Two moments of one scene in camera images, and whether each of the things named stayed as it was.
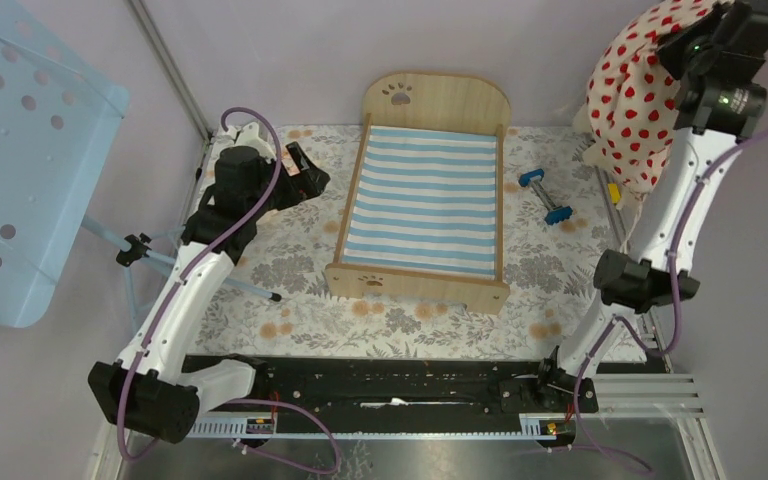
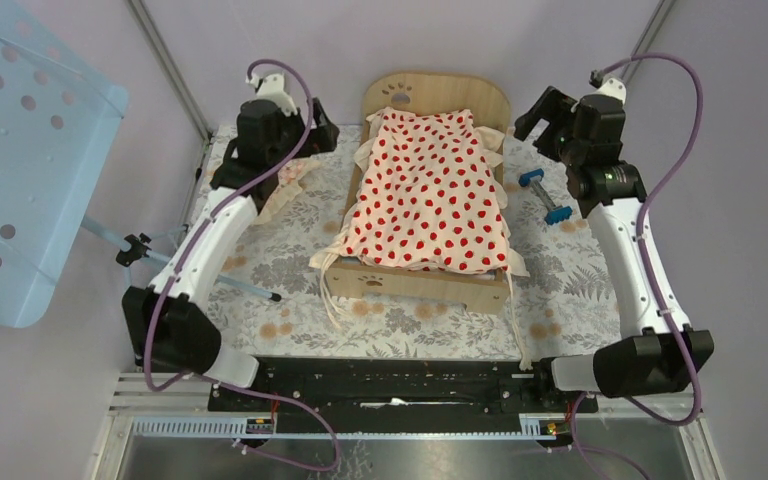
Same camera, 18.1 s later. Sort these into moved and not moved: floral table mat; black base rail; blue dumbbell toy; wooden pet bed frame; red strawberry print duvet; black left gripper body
Moved: red strawberry print duvet; black left gripper body
Not moved: floral table mat; wooden pet bed frame; blue dumbbell toy; black base rail
